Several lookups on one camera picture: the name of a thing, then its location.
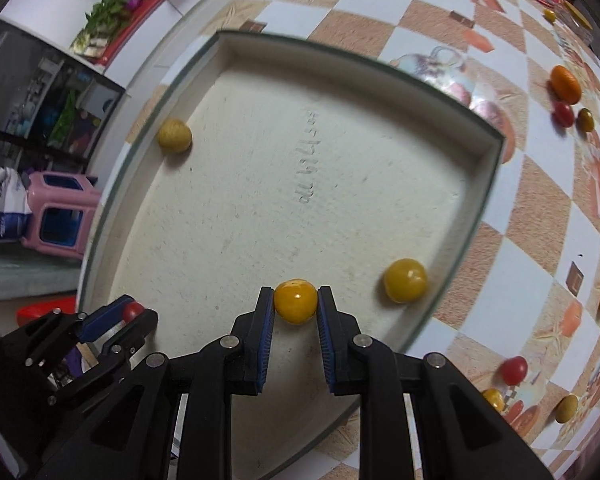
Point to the white plastic bag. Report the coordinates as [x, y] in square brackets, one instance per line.
[5, 207]

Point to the orange mandarin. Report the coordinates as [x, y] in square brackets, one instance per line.
[564, 84]

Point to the red plastic tray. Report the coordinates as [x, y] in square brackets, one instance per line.
[145, 7]

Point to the pale yellow round fruit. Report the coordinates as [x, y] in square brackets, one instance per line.
[175, 135]

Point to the checkered printed tablecloth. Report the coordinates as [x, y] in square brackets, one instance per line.
[530, 220]

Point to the beige square tray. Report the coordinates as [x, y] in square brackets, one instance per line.
[305, 170]

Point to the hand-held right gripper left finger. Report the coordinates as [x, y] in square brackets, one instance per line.
[266, 345]

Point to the red plastic stool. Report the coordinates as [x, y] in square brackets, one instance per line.
[45, 310]

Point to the pink plastic stool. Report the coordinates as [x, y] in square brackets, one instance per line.
[60, 215]

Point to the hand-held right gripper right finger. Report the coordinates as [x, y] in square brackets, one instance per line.
[325, 345]

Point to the black glass cabinet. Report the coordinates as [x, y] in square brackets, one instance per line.
[45, 105]

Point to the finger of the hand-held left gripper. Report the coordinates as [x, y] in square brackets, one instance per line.
[132, 336]
[105, 311]

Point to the red cherry tomato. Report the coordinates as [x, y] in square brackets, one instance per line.
[132, 311]
[514, 369]
[562, 113]

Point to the green leafy bouquet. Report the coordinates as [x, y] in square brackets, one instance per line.
[107, 10]

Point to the olive yellow cherry tomato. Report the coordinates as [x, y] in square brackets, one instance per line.
[566, 408]
[586, 120]

